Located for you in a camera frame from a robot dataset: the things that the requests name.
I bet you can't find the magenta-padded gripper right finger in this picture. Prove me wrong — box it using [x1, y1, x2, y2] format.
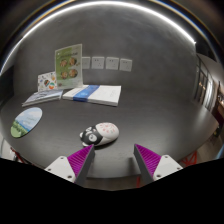
[133, 143, 184, 186]

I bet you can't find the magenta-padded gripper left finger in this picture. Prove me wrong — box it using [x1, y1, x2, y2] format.
[44, 143, 96, 187]

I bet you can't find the white panda-print computer mouse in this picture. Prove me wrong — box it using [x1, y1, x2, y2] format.
[79, 121, 120, 148]

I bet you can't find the grey striped book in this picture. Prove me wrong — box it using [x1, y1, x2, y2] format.
[21, 88, 64, 108]

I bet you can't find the white book with blue band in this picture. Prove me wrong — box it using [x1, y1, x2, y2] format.
[62, 84, 123, 107]

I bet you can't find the white sticker card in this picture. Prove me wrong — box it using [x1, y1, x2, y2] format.
[36, 71, 59, 93]

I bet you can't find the dark-framed glass partition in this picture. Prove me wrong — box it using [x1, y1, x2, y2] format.
[193, 54, 217, 111]

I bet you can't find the green food poster sheet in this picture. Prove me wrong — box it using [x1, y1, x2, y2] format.
[54, 43, 84, 90]

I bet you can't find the ceiling light strip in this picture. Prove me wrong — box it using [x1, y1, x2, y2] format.
[0, 0, 198, 76]

